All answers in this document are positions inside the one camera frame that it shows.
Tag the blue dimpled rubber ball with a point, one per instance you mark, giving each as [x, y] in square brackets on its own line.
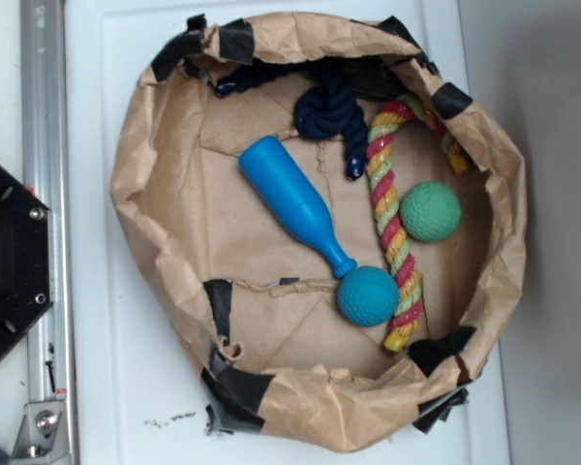
[367, 296]

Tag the blue plastic bottle toy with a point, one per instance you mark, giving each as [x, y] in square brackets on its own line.
[294, 201]

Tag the metal corner bracket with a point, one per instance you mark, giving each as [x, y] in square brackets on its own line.
[42, 437]

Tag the brown paper bag bin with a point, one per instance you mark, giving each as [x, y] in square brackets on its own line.
[255, 309]

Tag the multicolour rope toy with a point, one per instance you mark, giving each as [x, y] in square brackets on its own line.
[394, 238]

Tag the aluminium extrusion rail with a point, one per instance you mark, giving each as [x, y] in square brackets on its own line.
[50, 344]

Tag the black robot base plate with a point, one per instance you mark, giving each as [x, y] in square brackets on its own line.
[25, 290]

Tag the navy blue rope toy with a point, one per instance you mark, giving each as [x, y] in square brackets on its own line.
[323, 112]

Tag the green dimpled rubber ball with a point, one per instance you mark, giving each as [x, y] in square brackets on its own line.
[431, 212]

